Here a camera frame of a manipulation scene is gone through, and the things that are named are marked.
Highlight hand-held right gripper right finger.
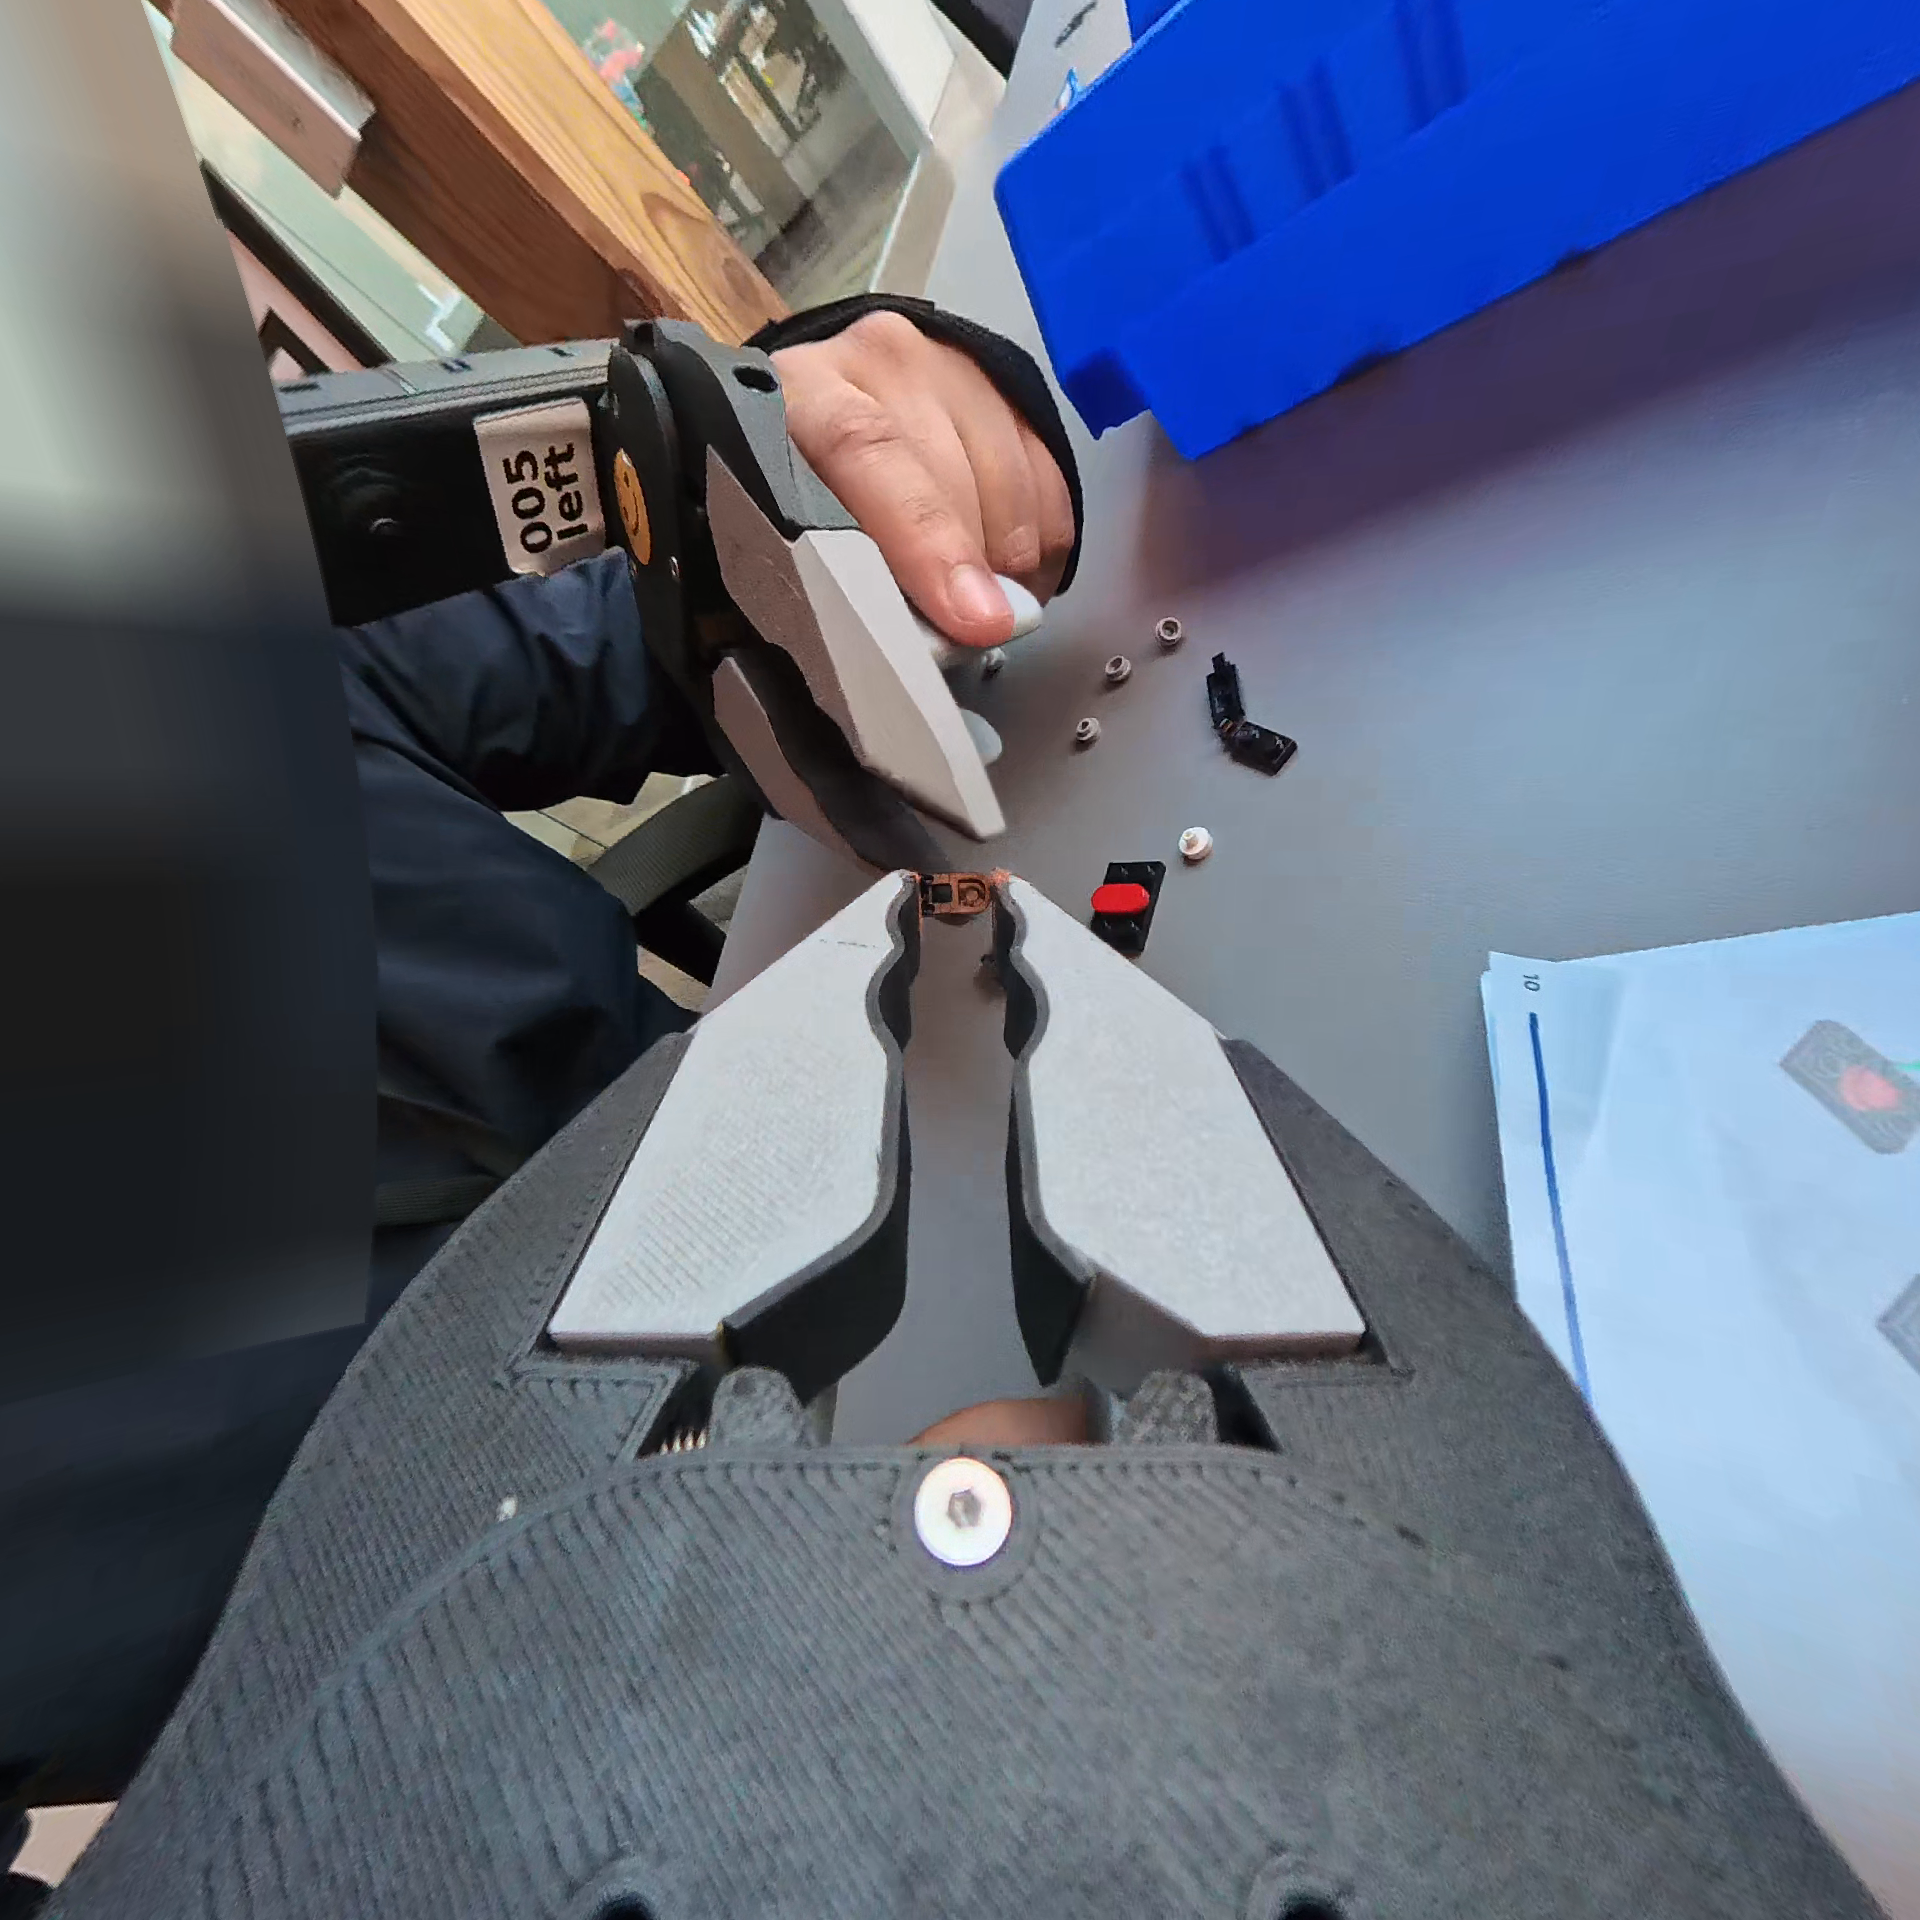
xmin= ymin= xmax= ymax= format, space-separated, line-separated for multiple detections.
xmin=988 ymin=872 xmax=1373 ymax=1394

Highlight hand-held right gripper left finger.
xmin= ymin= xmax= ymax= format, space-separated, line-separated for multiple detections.
xmin=543 ymin=870 xmax=924 ymax=1408

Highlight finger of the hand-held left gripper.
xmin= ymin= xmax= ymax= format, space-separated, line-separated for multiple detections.
xmin=710 ymin=656 xmax=958 ymax=874
xmin=702 ymin=448 xmax=1008 ymax=841

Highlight black lego plate red tiles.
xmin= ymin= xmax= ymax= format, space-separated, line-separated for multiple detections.
xmin=1087 ymin=858 xmax=1168 ymax=954

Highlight lego instruction booklet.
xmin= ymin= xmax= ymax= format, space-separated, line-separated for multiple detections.
xmin=1477 ymin=910 xmax=1920 ymax=1920

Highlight person's left hand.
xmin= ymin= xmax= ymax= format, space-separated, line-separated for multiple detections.
xmin=778 ymin=314 xmax=1078 ymax=645

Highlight wooden panel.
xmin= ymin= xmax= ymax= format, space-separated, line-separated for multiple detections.
xmin=151 ymin=0 xmax=789 ymax=349

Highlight glass partition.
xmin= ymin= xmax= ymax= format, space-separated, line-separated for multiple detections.
xmin=539 ymin=0 xmax=963 ymax=301

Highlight blue plastic bin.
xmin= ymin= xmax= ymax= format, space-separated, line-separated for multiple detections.
xmin=991 ymin=0 xmax=1920 ymax=463

